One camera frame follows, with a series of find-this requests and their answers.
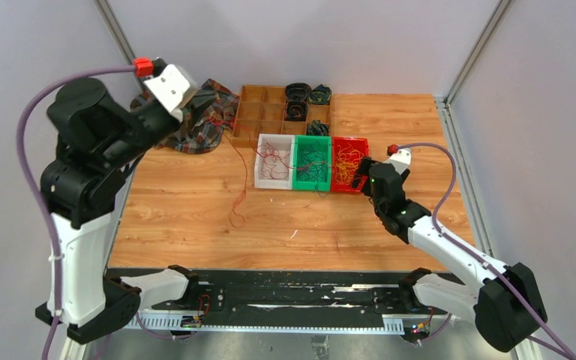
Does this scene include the rolled orange spotted tie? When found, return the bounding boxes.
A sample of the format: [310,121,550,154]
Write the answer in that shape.
[284,100,308,122]

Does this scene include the green plastic bin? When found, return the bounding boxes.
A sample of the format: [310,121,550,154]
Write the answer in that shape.
[292,135,332,197]

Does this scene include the wooden compartment tray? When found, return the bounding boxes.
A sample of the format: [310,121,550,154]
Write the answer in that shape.
[230,85,333,148]

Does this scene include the plaid cloth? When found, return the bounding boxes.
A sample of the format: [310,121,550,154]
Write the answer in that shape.
[156,79,239,155]

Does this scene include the purple wires in green bin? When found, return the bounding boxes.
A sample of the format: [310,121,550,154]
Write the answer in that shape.
[295,146,332,195]

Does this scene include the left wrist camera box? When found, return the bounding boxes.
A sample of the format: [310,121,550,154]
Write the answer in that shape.
[143,64,200,124]

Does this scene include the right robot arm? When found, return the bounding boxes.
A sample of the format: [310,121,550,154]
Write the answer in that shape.
[351,151,548,353]

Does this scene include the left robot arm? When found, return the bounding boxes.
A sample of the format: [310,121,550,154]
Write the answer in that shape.
[40,77,200,344]

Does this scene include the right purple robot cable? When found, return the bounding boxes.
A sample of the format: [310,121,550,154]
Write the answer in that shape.
[397,142,576,360]

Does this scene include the rolled green patterned tie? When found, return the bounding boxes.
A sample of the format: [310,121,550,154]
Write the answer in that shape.
[306,120,330,137]

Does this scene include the white plastic bin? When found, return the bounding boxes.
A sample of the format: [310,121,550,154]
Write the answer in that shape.
[253,133,295,191]

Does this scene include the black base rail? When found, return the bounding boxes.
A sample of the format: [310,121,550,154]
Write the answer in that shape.
[131,269,479,334]

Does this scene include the red plastic bin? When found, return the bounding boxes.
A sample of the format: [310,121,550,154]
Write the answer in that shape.
[331,136,369,194]

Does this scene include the yellow wires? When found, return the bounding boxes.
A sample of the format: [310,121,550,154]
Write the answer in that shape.
[334,144,366,188]

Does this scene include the rolled dark tie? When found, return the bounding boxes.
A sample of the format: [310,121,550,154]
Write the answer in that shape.
[284,82,311,102]

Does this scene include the rolled teal yellow tie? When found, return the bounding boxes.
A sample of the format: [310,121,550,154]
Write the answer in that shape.
[309,84,332,106]

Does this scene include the single red wire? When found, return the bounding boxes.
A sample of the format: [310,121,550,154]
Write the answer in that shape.
[215,116,251,229]

